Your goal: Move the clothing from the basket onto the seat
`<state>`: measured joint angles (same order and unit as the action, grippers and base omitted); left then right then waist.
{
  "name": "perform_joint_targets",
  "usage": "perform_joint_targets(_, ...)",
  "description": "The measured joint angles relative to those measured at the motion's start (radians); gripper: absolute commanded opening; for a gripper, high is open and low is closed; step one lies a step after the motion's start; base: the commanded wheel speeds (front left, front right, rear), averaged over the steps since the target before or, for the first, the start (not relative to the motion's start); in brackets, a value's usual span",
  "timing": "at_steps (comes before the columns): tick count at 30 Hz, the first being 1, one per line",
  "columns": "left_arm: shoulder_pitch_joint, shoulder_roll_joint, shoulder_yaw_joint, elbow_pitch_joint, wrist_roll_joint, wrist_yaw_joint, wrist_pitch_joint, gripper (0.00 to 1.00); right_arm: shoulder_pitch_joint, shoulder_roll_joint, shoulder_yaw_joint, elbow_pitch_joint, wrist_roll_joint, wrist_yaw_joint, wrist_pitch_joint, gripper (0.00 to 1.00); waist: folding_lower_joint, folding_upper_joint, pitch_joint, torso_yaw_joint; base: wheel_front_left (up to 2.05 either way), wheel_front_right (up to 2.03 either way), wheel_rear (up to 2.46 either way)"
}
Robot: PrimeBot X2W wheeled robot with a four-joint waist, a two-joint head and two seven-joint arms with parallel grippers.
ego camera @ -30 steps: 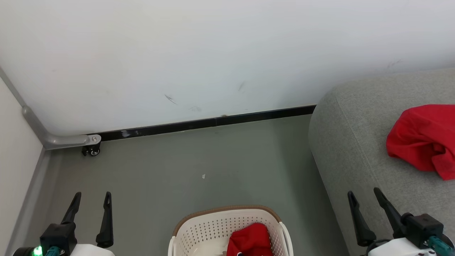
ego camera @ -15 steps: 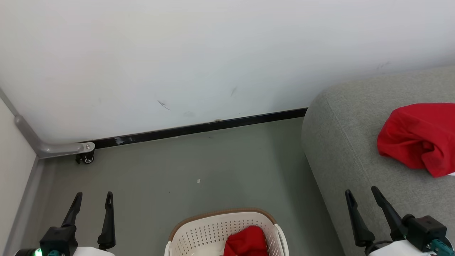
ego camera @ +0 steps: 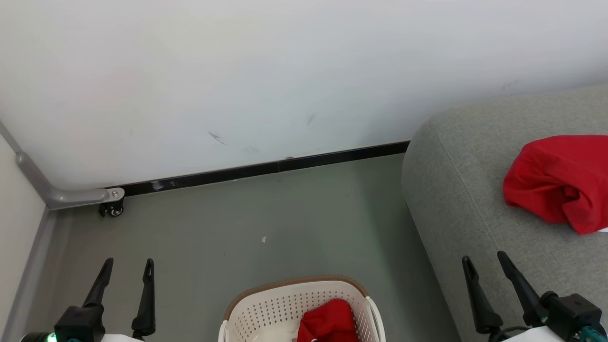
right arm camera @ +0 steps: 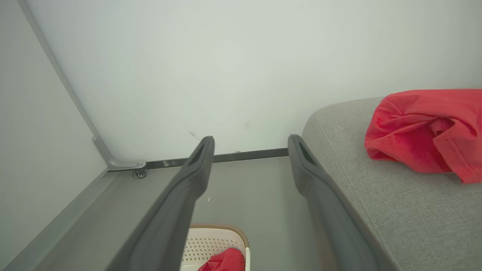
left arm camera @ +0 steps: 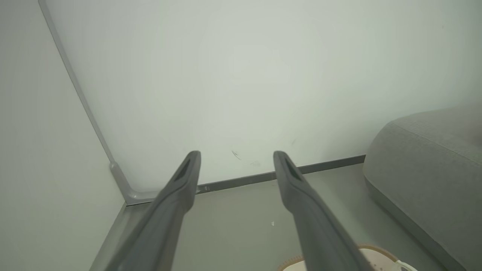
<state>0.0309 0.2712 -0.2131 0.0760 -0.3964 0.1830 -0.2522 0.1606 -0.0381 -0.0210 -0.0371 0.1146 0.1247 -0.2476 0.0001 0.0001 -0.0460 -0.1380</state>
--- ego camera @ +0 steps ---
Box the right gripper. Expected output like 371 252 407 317
462 251 608 342

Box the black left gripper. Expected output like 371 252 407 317
54 258 156 342

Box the plain red garment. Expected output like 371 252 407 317
503 135 608 236

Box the red jersey number 23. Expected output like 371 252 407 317
297 299 360 342

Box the grey fabric sofa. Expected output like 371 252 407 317
401 85 608 342

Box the black caster wheel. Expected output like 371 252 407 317
98 199 125 218

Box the grey metal leg with caster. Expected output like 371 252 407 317
0 121 125 210

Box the cream perforated laundry basket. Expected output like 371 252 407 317
218 275 387 342

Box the black wall baseboard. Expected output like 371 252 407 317
105 141 411 197

